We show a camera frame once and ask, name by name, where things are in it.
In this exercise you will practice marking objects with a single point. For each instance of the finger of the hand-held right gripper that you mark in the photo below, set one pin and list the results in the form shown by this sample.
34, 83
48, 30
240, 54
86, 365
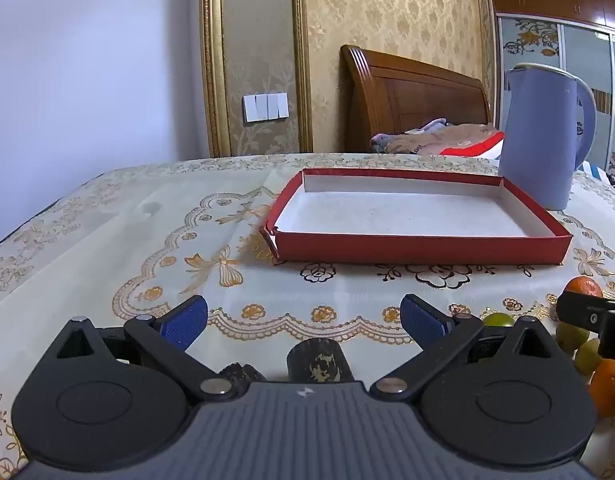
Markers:
582, 310

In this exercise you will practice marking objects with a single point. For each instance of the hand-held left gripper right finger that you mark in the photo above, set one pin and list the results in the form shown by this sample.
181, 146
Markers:
425, 322

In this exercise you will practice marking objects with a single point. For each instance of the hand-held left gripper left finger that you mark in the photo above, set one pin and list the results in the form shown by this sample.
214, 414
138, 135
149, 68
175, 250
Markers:
185, 322

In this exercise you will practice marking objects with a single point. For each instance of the orange mandarin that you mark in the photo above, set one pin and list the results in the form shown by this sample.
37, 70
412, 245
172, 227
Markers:
612, 390
585, 287

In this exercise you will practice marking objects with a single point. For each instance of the small green tomato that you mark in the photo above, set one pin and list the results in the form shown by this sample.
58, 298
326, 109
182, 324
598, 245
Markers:
498, 320
586, 360
567, 337

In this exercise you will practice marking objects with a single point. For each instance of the dark sugarcane piece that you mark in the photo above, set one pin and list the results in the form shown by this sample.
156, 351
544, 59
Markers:
242, 374
317, 362

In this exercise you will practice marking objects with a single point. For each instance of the red shallow cardboard box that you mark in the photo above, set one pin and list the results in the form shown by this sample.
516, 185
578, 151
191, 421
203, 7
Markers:
412, 210

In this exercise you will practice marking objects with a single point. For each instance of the cream floral tablecloth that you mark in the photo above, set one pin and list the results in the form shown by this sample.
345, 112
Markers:
137, 240

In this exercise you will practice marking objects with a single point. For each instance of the blue electric kettle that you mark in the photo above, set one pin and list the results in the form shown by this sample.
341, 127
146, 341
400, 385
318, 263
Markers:
537, 135

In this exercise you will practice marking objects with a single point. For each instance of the red white blue striped cloth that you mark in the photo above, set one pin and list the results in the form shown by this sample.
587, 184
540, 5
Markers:
475, 146

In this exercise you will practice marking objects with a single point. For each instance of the beige bedding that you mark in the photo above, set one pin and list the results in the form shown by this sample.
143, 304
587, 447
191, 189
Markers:
447, 137

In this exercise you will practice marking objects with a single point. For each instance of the wooden bed headboard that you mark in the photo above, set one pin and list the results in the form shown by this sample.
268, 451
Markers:
412, 100

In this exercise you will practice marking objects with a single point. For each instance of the floral sliding door wardrobe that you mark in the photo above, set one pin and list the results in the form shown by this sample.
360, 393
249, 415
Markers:
537, 35

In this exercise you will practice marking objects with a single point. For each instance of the white wall light switch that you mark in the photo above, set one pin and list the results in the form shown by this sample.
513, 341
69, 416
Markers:
266, 107

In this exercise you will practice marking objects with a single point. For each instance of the gold wall moulding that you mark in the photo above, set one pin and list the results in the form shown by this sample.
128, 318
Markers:
301, 60
215, 60

